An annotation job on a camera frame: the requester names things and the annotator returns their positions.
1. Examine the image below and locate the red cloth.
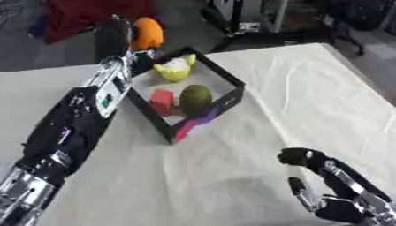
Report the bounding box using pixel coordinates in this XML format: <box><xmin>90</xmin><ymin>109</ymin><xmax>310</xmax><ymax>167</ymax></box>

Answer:
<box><xmin>42</xmin><ymin>0</ymin><xmax>160</xmax><ymax>45</ymax></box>

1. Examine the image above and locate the purple and pink toy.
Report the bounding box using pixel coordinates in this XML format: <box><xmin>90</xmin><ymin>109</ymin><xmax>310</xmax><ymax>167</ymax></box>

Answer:
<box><xmin>173</xmin><ymin>106</ymin><xmax>225</xmax><ymax>143</ymax></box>

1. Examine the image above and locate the black office chair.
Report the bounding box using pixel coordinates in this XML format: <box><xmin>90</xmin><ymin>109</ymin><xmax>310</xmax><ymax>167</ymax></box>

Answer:
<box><xmin>314</xmin><ymin>0</ymin><xmax>396</xmax><ymax>57</ymax></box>

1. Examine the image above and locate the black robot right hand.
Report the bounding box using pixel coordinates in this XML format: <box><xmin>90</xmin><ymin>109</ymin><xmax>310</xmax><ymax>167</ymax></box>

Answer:
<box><xmin>277</xmin><ymin>147</ymin><xmax>396</xmax><ymax>226</ymax></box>

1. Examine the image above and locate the red block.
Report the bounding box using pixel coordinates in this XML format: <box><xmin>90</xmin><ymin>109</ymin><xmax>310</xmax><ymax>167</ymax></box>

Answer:
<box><xmin>147</xmin><ymin>87</ymin><xmax>177</xmax><ymax>117</ymax></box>

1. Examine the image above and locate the orange toy fruit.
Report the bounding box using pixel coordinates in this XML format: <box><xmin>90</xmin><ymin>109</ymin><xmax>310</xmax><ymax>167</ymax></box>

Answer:
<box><xmin>131</xmin><ymin>17</ymin><xmax>166</xmax><ymax>51</ymax></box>

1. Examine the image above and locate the dark green toy avocado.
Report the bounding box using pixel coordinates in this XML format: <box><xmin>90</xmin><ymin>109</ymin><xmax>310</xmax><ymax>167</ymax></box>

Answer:
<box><xmin>178</xmin><ymin>84</ymin><xmax>214</xmax><ymax>117</ymax></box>

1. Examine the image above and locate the black box with white inside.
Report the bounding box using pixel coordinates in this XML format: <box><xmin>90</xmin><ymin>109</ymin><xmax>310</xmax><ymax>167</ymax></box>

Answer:
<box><xmin>124</xmin><ymin>46</ymin><xmax>248</xmax><ymax>145</ymax></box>

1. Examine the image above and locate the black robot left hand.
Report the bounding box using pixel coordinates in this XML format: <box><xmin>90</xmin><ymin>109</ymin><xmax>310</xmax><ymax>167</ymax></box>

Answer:
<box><xmin>91</xmin><ymin>17</ymin><xmax>167</xmax><ymax>78</ymax></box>

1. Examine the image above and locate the black stand base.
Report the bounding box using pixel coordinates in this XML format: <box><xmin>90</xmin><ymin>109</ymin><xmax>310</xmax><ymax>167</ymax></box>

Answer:
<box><xmin>199</xmin><ymin>0</ymin><xmax>301</xmax><ymax>54</ymax></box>

